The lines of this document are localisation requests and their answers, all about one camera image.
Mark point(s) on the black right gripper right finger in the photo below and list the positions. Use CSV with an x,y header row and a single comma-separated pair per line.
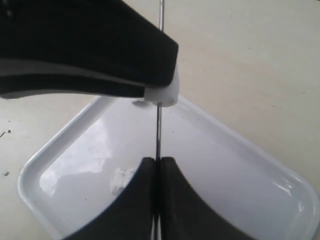
x,y
184,215

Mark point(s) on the thin metal skewer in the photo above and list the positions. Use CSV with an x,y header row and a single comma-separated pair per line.
x,y
158,138

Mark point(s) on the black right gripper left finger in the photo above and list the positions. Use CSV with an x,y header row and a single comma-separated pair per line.
x,y
130,216

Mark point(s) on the white rectangular plastic tray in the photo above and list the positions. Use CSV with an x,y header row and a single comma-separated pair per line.
x,y
73,177

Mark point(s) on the white foam piece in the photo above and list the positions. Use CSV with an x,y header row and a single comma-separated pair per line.
x,y
120,179
166,96

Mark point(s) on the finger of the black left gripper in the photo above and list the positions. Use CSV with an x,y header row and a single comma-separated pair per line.
x,y
21,78
105,37

